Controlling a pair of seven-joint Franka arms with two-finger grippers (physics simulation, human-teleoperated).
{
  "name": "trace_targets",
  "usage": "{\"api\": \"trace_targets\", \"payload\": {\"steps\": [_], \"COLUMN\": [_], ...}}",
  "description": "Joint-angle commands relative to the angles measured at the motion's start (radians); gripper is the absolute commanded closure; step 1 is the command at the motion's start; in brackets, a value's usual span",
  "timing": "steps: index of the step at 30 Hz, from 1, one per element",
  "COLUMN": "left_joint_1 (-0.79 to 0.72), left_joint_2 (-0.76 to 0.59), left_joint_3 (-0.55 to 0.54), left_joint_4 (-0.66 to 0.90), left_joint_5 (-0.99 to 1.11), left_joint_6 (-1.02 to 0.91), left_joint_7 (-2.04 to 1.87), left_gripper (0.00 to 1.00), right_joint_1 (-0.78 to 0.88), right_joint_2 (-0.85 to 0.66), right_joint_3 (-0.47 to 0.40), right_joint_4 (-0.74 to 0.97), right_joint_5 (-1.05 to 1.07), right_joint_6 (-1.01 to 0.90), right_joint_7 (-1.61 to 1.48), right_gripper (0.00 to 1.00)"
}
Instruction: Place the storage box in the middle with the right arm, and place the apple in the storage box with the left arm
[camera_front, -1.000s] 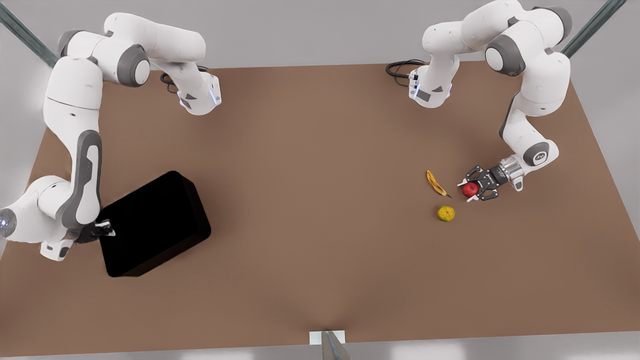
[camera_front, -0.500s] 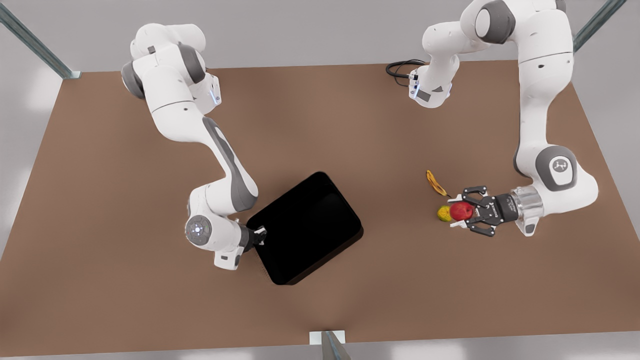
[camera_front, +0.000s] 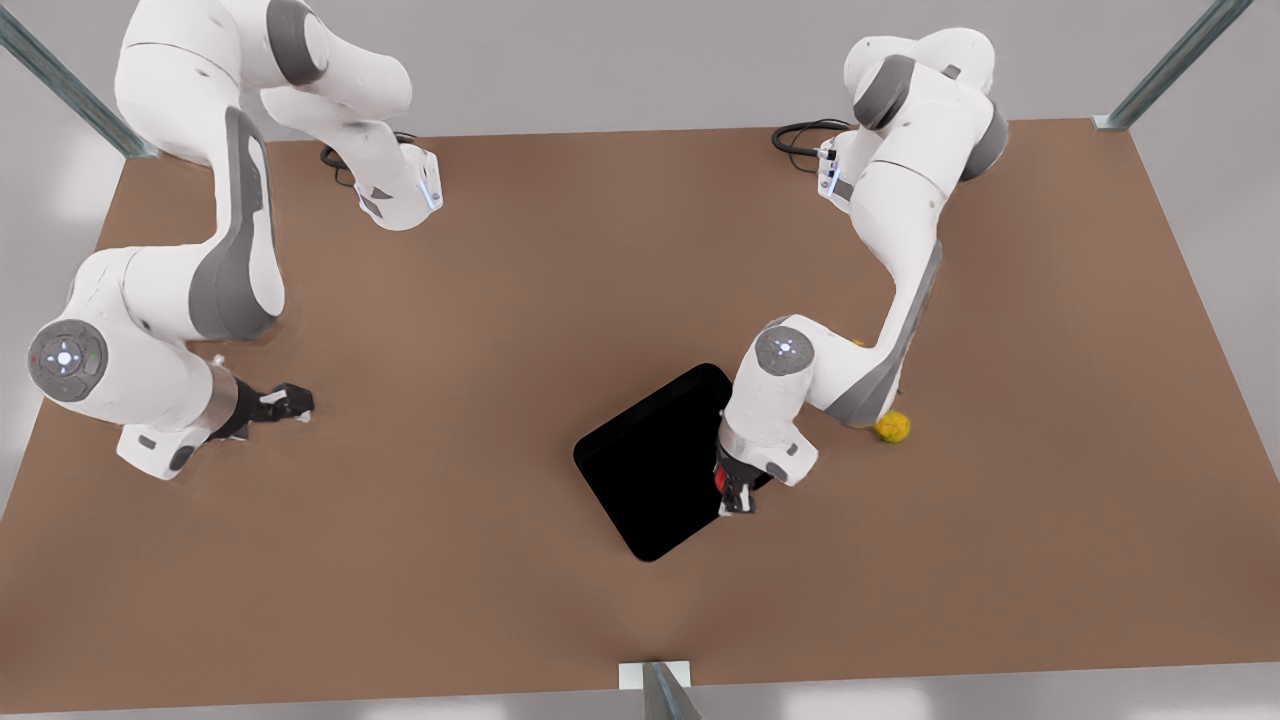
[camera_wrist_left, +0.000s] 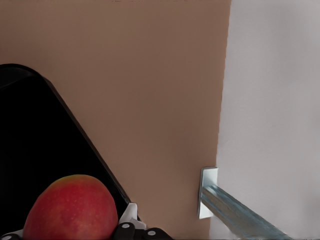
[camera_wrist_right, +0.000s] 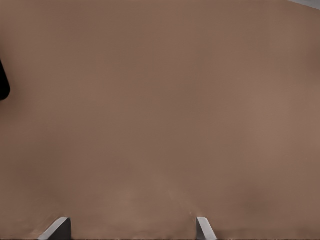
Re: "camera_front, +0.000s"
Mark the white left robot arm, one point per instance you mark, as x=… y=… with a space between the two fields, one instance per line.
x=900 y=190

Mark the yellow round fruit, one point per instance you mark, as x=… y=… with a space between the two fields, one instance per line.
x=893 y=427

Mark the black storage box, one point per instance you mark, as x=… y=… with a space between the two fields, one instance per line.
x=650 y=470

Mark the silver frame post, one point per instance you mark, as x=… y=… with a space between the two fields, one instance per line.
x=70 y=85
x=662 y=692
x=1170 y=65

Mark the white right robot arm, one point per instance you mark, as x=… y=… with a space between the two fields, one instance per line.
x=160 y=290

